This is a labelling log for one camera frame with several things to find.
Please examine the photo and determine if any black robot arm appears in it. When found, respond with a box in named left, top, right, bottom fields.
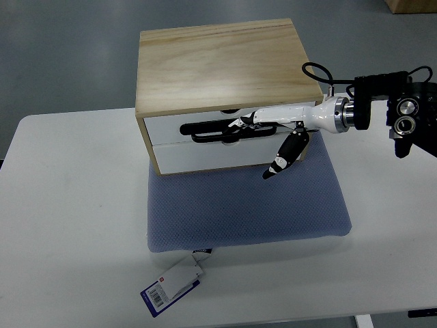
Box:
left=302, top=61, right=436, bottom=159

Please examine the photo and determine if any white table leg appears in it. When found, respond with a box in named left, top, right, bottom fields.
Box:
left=354, top=314, right=374, bottom=328

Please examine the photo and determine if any white blue product tag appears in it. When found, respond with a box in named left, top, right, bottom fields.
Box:
left=140, top=249, right=212, bottom=318

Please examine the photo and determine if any black drawer handle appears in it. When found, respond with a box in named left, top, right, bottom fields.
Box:
left=179, top=113, right=281, bottom=144

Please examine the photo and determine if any black table bracket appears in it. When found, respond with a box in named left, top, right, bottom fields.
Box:
left=408, top=308, right=437, bottom=318

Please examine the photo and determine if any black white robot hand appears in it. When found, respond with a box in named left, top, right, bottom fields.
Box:
left=223, top=96, right=354, bottom=180

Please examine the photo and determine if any brown cardboard box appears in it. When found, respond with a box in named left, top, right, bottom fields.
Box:
left=384, top=0, right=437, bottom=14

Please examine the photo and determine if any blue mesh cushion mat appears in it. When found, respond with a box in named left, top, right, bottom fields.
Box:
left=147, top=133, right=352, bottom=253

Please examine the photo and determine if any wooden drawer cabinet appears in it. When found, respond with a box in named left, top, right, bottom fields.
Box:
left=135, top=19, right=323, bottom=175

